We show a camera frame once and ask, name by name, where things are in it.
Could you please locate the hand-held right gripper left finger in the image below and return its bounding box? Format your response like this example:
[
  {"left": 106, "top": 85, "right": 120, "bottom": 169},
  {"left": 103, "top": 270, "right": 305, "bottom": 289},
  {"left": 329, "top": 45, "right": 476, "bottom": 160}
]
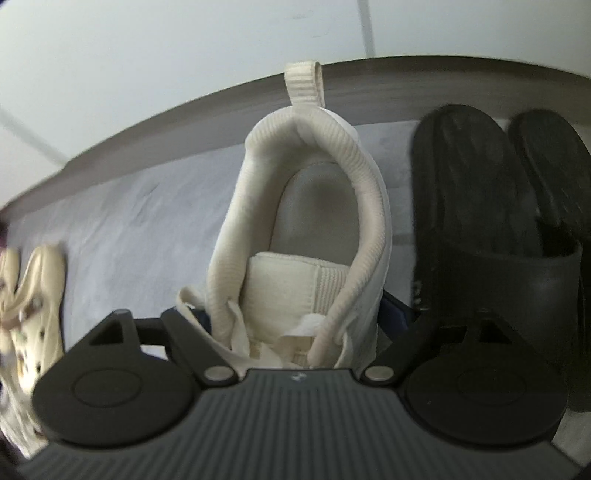
[{"left": 87, "top": 307, "right": 235, "bottom": 387}]

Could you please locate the white knit sneaker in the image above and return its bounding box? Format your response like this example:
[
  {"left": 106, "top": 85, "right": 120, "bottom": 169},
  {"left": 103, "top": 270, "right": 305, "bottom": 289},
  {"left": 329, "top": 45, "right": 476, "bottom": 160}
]
[{"left": 178, "top": 60, "right": 394, "bottom": 371}]

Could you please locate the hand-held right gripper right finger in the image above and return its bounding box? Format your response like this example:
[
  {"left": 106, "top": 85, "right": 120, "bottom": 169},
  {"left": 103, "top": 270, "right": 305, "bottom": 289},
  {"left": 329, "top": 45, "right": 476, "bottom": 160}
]
[{"left": 361, "top": 294, "right": 514, "bottom": 385}]

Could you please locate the black slide sandal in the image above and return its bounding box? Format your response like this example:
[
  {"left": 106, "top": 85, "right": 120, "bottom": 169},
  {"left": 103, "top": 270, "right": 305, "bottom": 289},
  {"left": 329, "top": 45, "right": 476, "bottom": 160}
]
[
  {"left": 408, "top": 104, "right": 583, "bottom": 370},
  {"left": 507, "top": 108, "right": 591, "bottom": 416}
]

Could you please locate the cream clog shoe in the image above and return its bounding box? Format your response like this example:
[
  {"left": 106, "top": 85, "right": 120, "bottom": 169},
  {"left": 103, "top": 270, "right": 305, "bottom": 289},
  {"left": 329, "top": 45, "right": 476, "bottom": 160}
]
[{"left": 0, "top": 244, "right": 68, "bottom": 408}]

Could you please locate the grey mat with dark edge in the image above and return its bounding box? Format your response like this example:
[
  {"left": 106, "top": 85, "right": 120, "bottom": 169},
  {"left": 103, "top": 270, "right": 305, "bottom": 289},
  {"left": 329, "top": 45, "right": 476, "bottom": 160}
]
[{"left": 0, "top": 55, "right": 591, "bottom": 370}]

